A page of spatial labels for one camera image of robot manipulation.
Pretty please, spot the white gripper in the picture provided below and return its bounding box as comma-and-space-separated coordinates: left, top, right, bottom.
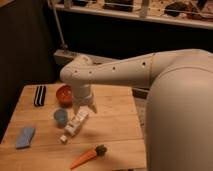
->
72, 84, 97, 115

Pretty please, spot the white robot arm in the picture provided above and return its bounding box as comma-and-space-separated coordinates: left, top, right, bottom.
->
60, 49, 213, 171

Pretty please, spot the blue ceramic cup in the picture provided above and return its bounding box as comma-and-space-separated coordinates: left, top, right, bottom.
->
54, 109, 68, 126

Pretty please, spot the orange bowl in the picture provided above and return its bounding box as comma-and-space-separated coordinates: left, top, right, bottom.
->
56, 85, 72, 107

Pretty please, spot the small white cube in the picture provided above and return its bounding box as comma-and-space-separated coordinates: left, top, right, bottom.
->
60, 135, 67, 143

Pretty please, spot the toy carrot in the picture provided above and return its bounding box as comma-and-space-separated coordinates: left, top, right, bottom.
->
70, 145, 107, 169

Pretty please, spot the black and white striped block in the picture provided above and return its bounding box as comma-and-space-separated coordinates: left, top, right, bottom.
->
34, 85, 46, 106

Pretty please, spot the metal pole stand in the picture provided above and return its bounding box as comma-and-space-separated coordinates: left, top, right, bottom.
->
49, 0, 77, 56

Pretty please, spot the white wall shelf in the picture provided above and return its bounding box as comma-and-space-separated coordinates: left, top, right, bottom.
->
51, 0, 213, 30

